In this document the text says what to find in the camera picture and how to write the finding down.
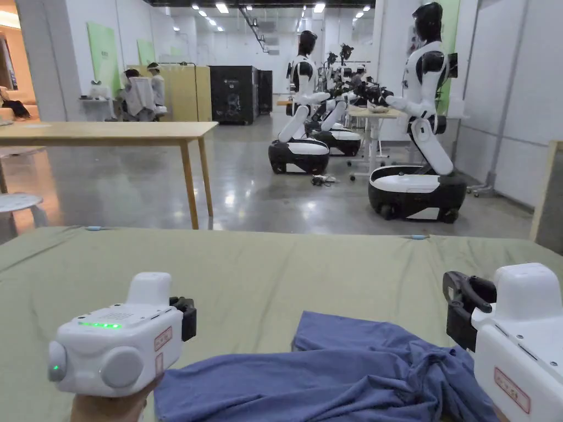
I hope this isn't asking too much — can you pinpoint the large black cabinet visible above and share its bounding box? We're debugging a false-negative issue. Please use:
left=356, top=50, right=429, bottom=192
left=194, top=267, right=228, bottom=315
left=207, top=65, right=260, bottom=126

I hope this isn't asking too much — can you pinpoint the light wooden cabinet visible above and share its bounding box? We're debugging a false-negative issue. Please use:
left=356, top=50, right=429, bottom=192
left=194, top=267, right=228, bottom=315
left=169, top=65, right=212, bottom=123

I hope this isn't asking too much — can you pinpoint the small white side table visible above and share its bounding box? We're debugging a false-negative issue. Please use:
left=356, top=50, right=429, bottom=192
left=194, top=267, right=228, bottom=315
left=78, top=80, right=112, bottom=123

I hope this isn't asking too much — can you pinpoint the blue shirt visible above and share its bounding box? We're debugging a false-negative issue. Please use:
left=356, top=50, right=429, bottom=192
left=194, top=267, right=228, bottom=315
left=153, top=310, right=501, bottom=422

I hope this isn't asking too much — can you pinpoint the grey wheeled stand base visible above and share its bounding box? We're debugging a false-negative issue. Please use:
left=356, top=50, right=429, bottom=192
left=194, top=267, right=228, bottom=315
left=467, top=170, right=499, bottom=197

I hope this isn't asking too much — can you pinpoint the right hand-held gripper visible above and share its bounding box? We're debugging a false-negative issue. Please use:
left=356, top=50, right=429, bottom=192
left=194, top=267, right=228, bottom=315
left=441, top=263, right=563, bottom=422

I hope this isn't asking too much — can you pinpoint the person's left hand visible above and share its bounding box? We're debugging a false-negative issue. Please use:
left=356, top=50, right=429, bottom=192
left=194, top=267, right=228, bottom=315
left=70, top=376, right=163, bottom=422

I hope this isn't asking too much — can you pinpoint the round white stool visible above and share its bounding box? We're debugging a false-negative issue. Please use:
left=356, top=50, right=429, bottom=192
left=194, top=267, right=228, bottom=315
left=0, top=193, right=48, bottom=240

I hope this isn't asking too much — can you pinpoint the long wooden table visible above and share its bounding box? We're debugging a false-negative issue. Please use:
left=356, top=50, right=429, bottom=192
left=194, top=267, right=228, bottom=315
left=0, top=121, right=220, bottom=231

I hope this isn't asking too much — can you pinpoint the white and black humanoid robot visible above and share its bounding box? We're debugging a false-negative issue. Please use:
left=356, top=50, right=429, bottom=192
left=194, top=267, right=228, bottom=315
left=307, top=43, right=364, bottom=157
left=268, top=30, right=331, bottom=176
left=368, top=2, right=468, bottom=222

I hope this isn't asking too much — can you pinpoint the white-legged work table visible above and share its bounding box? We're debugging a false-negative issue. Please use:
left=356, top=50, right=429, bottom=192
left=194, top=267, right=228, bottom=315
left=346, top=104, right=407, bottom=173

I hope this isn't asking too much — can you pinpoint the wooden frame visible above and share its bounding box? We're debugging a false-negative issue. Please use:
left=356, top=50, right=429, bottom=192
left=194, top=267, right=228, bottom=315
left=529, top=140, right=563, bottom=243

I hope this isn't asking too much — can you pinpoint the narrow black cabinet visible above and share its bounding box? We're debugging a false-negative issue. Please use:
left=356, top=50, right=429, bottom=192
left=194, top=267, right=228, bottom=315
left=257, top=69, right=274, bottom=116

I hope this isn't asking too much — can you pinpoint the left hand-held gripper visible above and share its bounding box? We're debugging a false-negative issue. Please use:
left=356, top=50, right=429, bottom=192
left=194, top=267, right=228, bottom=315
left=48, top=271, right=197, bottom=398

